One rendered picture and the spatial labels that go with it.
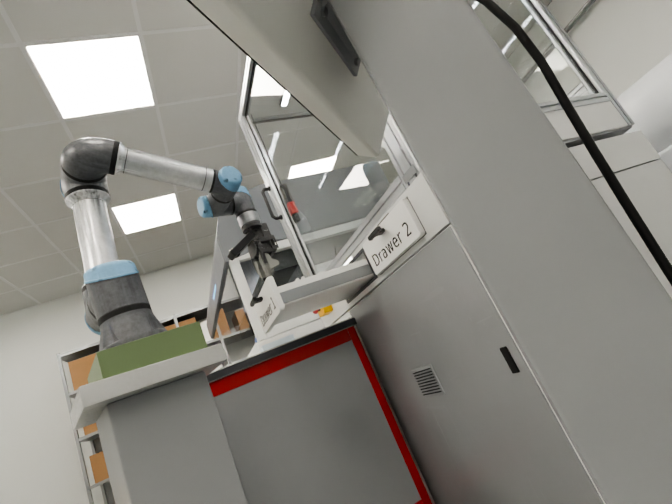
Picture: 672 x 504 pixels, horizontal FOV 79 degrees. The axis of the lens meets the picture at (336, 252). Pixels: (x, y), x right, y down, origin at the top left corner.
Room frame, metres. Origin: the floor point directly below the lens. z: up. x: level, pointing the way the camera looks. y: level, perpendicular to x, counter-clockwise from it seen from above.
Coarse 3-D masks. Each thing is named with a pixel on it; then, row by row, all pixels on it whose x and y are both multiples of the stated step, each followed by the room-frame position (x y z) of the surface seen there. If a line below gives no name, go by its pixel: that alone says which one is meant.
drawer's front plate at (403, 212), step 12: (408, 204) 1.00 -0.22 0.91; (396, 216) 1.05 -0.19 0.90; (408, 216) 1.01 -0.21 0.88; (384, 228) 1.12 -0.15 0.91; (396, 228) 1.07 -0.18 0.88; (408, 228) 1.03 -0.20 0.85; (420, 228) 1.00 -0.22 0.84; (372, 240) 1.19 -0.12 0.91; (384, 240) 1.14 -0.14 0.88; (408, 240) 1.05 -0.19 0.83; (372, 252) 1.22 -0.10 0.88; (396, 252) 1.12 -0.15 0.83; (372, 264) 1.25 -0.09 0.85; (384, 264) 1.19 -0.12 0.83
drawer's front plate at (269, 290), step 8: (272, 280) 1.14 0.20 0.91; (264, 288) 1.20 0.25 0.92; (272, 288) 1.14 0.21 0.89; (264, 296) 1.23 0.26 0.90; (272, 296) 1.16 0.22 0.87; (280, 296) 1.15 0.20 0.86; (256, 304) 1.36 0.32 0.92; (264, 304) 1.27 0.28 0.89; (272, 304) 1.19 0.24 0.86; (280, 304) 1.14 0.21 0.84; (264, 312) 1.30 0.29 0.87; (272, 312) 1.22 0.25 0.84; (280, 312) 1.16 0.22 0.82; (272, 320) 1.25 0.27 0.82; (264, 328) 1.37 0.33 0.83
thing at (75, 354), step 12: (192, 312) 4.63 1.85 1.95; (204, 312) 4.85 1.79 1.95; (168, 324) 4.67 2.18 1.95; (84, 348) 4.19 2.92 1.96; (96, 348) 4.35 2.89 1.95; (60, 360) 4.10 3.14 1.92; (72, 360) 4.39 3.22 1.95; (60, 372) 4.09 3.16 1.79; (72, 396) 4.21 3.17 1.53; (96, 432) 4.16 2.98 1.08; (84, 468) 4.10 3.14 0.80; (84, 480) 4.09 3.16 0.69; (108, 480) 4.17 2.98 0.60
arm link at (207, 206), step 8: (200, 200) 1.21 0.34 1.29; (208, 200) 1.21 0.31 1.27; (232, 200) 1.27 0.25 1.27; (200, 208) 1.23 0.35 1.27; (208, 208) 1.21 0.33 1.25; (216, 208) 1.22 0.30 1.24; (224, 208) 1.24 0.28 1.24; (232, 208) 1.27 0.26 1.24; (208, 216) 1.24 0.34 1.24; (216, 216) 1.27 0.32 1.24
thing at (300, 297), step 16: (336, 272) 1.25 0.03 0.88; (352, 272) 1.27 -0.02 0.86; (368, 272) 1.30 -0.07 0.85; (288, 288) 1.18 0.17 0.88; (304, 288) 1.20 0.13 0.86; (320, 288) 1.22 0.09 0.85; (336, 288) 1.25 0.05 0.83; (352, 288) 1.37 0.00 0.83; (288, 304) 1.17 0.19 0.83; (304, 304) 1.28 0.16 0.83; (320, 304) 1.40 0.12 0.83
